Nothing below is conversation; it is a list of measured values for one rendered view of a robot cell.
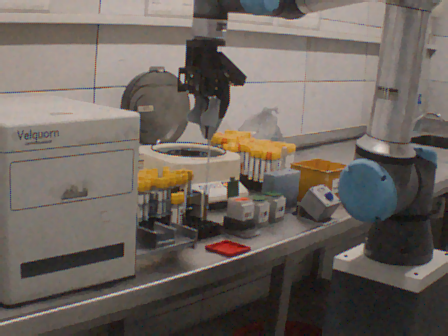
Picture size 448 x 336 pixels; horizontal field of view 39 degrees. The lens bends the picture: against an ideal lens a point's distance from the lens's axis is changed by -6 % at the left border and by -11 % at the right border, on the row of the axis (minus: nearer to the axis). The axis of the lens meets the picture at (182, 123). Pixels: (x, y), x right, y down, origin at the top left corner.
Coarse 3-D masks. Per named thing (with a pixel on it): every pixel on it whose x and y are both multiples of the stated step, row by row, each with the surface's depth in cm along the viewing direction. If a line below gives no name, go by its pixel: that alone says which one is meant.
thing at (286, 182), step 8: (288, 168) 174; (264, 176) 167; (272, 176) 165; (280, 176) 166; (288, 176) 168; (296, 176) 170; (264, 184) 167; (272, 184) 165; (280, 184) 166; (288, 184) 169; (296, 184) 171; (280, 192) 167; (288, 192) 169; (296, 192) 171; (288, 200) 170; (296, 200) 172; (288, 208) 169; (296, 208) 170
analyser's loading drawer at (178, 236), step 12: (144, 228) 126; (156, 228) 130; (168, 228) 128; (180, 228) 133; (144, 240) 126; (156, 240) 124; (168, 240) 126; (180, 240) 130; (192, 240) 130; (144, 252) 121; (156, 252) 123
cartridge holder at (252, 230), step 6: (222, 222) 153; (228, 222) 149; (234, 222) 148; (240, 222) 147; (246, 222) 148; (252, 222) 149; (222, 228) 150; (228, 228) 149; (234, 228) 148; (240, 228) 147; (246, 228) 148; (252, 228) 149; (258, 228) 149; (234, 234) 148; (240, 234) 147; (246, 234) 146; (252, 234) 147; (258, 234) 149
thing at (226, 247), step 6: (228, 240) 141; (210, 246) 138; (216, 246) 139; (222, 246) 139; (228, 246) 139; (234, 246) 139; (240, 246) 139; (246, 246) 138; (216, 252) 135; (222, 252) 134; (228, 252) 135; (234, 252) 134; (240, 252) 135
